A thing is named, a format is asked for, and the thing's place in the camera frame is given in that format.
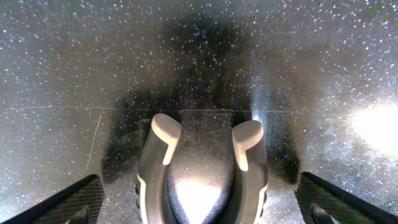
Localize black and white pliers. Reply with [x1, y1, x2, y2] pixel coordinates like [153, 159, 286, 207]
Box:
[134, 113, 270, 224]

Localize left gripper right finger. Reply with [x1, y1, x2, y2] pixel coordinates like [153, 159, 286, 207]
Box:
[294, 171, 398, 224]

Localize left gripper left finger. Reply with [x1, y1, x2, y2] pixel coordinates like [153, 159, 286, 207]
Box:
[0, 174, 106, 224]

